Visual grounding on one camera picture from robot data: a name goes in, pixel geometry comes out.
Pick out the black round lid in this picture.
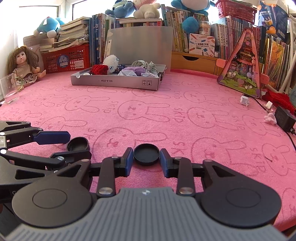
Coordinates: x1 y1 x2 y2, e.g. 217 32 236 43
66 137 90 152
133 143 159 166

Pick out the red knitted item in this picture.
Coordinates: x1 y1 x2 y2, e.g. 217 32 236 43
90 64 109 75

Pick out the white paper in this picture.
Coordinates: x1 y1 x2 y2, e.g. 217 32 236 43
118 70 137 76

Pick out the purple plush toy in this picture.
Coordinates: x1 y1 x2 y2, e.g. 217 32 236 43
124 66 147 76

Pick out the blue patterned scrunchie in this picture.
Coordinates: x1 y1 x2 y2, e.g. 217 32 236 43
115 64 126 73

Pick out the white plush toy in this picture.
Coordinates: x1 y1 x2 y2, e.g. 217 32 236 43
103 55 119 74

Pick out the green checked cloth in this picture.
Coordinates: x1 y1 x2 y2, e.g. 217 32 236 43
132 60 158 73

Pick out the clear glass cup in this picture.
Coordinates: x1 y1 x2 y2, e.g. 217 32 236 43
1 74 19 104

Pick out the brown haired doll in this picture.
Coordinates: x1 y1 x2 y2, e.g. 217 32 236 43
7 46 46 91

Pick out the red plastic basket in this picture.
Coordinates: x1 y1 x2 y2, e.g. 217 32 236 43
42 44 90 73

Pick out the small white paper cube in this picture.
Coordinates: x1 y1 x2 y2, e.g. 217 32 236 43
240 95 249 106

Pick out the black binder clip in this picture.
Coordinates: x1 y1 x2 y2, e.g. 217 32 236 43
158 72 165 81

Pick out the small pink white figure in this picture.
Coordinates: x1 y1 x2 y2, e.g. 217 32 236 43
264 113 277 125

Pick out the wooden drawer shelf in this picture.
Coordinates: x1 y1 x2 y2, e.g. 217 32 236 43
171 52 222 75

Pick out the white charger plug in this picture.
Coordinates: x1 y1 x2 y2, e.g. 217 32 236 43
265 101 273 109

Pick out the stack of books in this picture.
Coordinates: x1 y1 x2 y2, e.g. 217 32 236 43
23 16 90 53

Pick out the blue plush on books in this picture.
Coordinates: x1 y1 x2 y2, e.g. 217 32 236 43
33 16 64 38

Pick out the triangular pink toy house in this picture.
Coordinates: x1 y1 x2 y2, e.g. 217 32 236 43
217 28 261 98

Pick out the black power adapter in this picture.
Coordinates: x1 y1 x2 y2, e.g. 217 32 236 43
274 106 295 133

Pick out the red cloth at right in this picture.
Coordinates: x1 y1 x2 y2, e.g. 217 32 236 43
262 90 295 115

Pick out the white colourful pencil box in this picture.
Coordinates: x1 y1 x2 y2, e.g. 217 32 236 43
189 34 215 57

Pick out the grey cardboard box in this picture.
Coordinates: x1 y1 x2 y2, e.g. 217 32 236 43
71 26 173 90

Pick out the large blue plush toy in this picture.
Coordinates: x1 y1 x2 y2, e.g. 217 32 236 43
171 0 215 34

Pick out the blue bear plush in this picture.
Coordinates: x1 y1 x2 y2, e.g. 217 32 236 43
105 1 135 19

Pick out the pink white plush lamb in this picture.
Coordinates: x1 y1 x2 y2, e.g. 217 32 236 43
133 0 161 19

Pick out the red basket on top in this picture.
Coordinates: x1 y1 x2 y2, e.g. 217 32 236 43
215 0 257 24

